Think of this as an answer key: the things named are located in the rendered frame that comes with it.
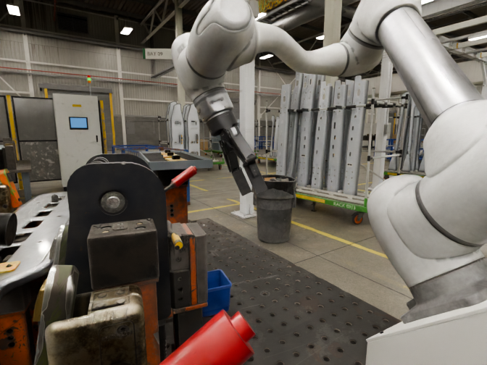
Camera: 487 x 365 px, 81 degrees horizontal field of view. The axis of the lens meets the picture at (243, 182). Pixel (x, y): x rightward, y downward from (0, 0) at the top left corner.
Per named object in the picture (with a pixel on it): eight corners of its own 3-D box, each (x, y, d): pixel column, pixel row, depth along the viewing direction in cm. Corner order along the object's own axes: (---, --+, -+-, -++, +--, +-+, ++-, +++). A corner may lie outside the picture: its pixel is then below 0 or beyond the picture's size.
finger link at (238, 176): (232, 173, 80) (231, 173, 80) (242, 195, 80) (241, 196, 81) (241, 169, 80) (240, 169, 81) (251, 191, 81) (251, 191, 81)
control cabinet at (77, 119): (63, 192, 602) (50, 69, 560) (62, 187, 646) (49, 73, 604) (105, 187, 646) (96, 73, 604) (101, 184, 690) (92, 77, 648)
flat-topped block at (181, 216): (160, 304, 89) (152, 159, 81) (185, 298, 92) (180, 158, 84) (164, 324, 80) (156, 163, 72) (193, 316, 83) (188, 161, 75)
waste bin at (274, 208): (242, 236, 345) (242, 176, 332) (277, 227, 374) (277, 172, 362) (269, 250, 304) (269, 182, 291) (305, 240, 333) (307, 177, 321)
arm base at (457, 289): (441, 303, 70) (427, 280, 73) (537, 273, 53) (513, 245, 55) (388, 328, 63) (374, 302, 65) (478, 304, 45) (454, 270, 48)
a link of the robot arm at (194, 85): (185, 109, 76) (198, 87, 64) (161, 55, 75) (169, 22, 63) (220, 98, 80) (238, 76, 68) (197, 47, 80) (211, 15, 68)
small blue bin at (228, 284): (191, 300, 91) (190, 274, 90) (221, 293, 95) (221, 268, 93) (200, 320, 81) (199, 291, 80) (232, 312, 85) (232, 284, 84)
